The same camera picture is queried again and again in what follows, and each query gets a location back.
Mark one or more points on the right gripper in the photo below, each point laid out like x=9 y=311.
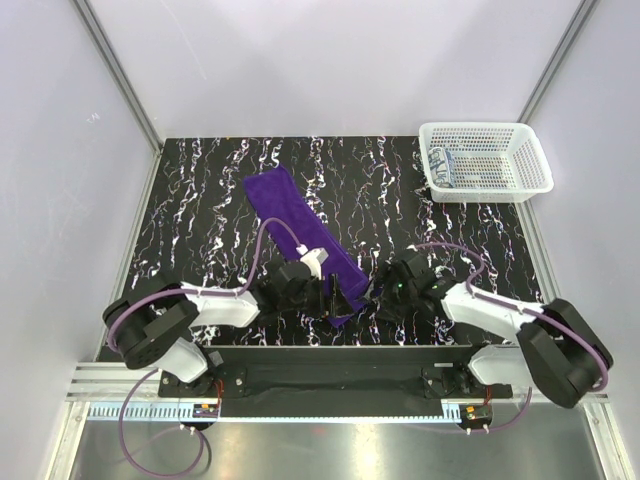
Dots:
x=389 y=310

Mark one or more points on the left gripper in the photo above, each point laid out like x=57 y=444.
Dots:
x=332 y=305

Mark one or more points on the purple towel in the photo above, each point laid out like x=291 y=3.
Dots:
x=274 y=194

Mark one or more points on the blue white patterned towel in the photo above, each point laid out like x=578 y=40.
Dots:
x=441 y=165

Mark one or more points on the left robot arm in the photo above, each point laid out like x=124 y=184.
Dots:
x=147 y=326

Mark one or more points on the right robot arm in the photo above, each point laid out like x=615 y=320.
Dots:
x=549 y=347

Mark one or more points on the black marble pattern mat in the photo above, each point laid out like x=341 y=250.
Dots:
x=370 y=192

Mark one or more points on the white plastic basket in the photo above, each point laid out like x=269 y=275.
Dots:
x=494 y=162

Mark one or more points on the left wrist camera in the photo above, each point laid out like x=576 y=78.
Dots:
x=313 y=259

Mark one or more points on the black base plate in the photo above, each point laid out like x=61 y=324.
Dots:
x=433 y=371

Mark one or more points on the aluminium frame rail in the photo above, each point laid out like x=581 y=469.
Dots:
x=239 y=380

